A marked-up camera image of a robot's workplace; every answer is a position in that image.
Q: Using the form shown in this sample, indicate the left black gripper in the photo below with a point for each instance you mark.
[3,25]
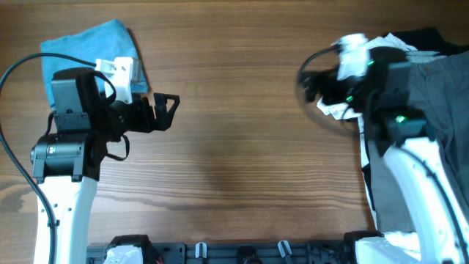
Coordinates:
[163,117]

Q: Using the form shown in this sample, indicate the black base rail with clips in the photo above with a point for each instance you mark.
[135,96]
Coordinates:
[139,249]

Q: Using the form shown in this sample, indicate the white shirt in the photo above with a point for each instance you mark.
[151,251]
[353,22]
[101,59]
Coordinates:
[342,111]

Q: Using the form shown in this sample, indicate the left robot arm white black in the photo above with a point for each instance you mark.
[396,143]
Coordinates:
[66,164]

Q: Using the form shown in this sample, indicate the grey shorts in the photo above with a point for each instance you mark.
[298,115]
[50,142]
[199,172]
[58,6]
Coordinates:
[440,89]

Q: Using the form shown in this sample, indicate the black garment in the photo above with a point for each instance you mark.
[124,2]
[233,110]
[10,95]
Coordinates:
[430,39]

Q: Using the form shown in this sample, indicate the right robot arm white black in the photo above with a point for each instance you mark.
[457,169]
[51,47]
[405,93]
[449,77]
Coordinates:
[375,83]

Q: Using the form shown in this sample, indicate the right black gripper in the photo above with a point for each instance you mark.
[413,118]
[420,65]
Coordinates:
[333,84]

